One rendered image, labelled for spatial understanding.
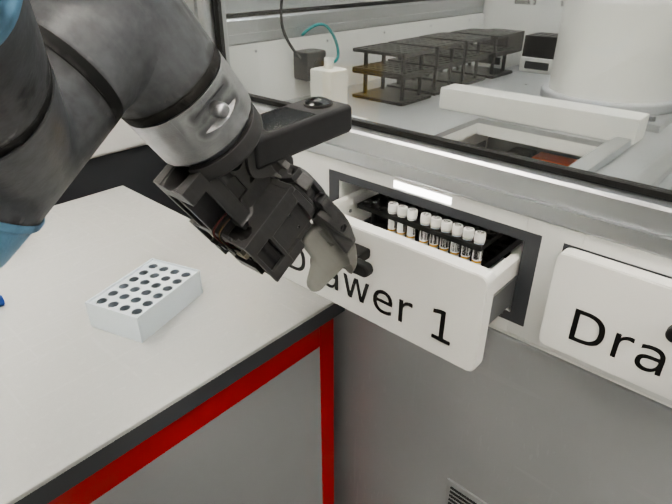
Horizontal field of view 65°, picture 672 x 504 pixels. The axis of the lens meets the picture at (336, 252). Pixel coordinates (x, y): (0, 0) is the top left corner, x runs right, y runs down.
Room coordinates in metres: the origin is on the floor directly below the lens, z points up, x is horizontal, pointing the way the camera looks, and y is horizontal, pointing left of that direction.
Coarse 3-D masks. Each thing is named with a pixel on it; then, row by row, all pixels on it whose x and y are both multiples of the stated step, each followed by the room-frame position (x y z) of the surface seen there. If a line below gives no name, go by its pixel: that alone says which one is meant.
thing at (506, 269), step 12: (360, 192) 0.68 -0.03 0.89; (372, 192) 0.69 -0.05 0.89; (336, 204) 0.64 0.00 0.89; (348, 204) 0.65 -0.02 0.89; (360, 216) 0.67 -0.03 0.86; (516, 252) 0.51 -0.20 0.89; (504, 264) 0.48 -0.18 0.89; (516, 264) 0.49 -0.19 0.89; (504, 276) 0.47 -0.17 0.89; (516, 276) 0.49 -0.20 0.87; (504, 288) 0.47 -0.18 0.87; (504, 300) 0.47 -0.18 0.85; (492, 312) 0.45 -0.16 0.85
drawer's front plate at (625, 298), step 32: (576, 256) 0.44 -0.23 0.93; (576, 288) 0.43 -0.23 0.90; (608, 288) 0.41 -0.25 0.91; (640, 288) 0.40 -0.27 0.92; (544, 320) 0.45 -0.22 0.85; (608, 320) 0.41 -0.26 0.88; (640, 320) 0.39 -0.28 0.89; (576, 352) 0.42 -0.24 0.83; (608, 352) 0.40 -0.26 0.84; (640, 352) 0.39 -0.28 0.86; (640, 384) 0.38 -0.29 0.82
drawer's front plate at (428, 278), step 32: (352, 224) 0.51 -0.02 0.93; (384, 256) 0.47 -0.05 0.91; (416, 256) 0.45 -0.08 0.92; (448, 256) 0.44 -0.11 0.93; (384, 288) 0.47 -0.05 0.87; (416, 288) 0.45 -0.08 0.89; (448, 288) 0.42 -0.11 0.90; (480, 288) 0.40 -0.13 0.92; (384, 320) 0.47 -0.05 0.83; (416, 320) 0.44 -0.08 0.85; (448, 320) 0.42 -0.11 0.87; (480, 320) 0.40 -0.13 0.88; (448, 352) 0.42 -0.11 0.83; (480, 352) 0.40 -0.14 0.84
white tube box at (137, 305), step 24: (144, 264) 0.65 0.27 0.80; (168, 264) 0.65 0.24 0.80; (120, 288) 0.60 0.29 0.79; (144, 288) 0.59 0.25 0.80; (168, 288) 0.60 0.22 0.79; (192, 288) 0.61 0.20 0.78; (96, 312) 0.55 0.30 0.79; (120, 312) 0.53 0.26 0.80; (144, 312) 0.53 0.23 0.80; (168, 312) 0.57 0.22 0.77; (144, 336) 0.52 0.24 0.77
